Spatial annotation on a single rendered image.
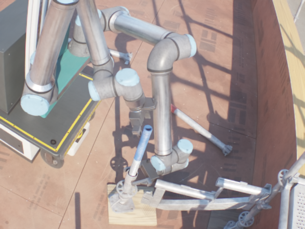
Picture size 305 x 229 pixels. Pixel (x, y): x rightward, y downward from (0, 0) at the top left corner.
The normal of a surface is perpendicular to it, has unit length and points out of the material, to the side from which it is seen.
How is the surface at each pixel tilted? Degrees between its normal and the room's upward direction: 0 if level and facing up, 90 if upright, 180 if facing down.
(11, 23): 0
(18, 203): 0
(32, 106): 95
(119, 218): 0
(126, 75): 19
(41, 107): 95
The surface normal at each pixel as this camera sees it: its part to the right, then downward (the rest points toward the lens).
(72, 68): 0.21, -0.67
